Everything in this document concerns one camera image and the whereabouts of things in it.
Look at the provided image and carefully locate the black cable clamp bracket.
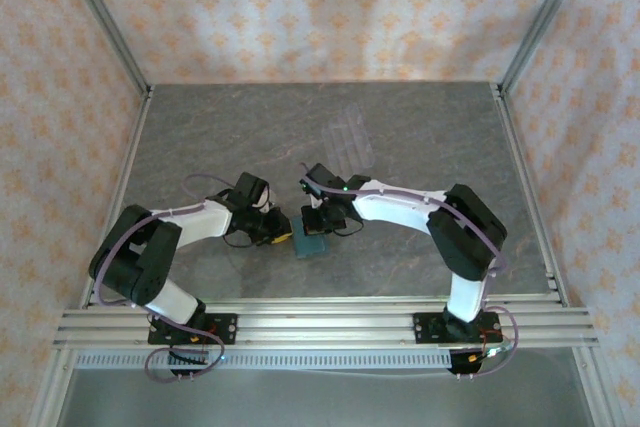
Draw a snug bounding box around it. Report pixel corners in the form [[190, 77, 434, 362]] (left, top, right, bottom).
[[447, 348, 485, 379]]

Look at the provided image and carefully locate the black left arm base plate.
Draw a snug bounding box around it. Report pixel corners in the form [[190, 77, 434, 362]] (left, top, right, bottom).
[[147, 312, 238, 347]]

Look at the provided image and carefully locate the aluminium frame leg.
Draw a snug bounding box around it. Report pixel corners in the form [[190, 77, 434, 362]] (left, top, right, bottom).
[[29, 346, 76, 427], [572, 346, 615, 427]]

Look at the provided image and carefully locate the aluminium mounting rail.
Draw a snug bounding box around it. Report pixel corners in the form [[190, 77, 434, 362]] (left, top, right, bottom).
[[51, 304, 600, 351]]

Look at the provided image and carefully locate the aluminium frame post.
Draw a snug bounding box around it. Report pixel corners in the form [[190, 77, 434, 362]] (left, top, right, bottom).
[[53, 0, 153, 98], [498, 0, 597, 94]]

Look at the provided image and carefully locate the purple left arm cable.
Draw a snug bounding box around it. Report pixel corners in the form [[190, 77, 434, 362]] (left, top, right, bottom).
[[94, 172, 236, 384]]

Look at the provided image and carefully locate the grey slotted cable duct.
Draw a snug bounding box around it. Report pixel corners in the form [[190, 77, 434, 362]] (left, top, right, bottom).
[[73, 349, 454, 372]]

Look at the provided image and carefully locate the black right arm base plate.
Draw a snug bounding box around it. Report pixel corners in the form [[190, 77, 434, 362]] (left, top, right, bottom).
[[413, 311, 502, 346]]

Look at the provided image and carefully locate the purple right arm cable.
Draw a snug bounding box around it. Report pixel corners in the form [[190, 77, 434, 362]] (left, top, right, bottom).
[[298, 161, 525, 382]]

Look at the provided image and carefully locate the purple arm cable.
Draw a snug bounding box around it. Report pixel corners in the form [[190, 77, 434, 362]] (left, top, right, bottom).
[[298, 161, 525, 382], [94, 172, 236, 384]]

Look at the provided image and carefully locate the clear acrylic card stand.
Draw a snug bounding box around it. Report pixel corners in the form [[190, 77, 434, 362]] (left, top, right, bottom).
[[321, 101, 377, 174]]

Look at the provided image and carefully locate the aluminium table side rail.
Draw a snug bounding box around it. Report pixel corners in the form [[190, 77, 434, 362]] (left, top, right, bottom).
[[491, 82, 570, 308], [79, 85, 154, 309]]

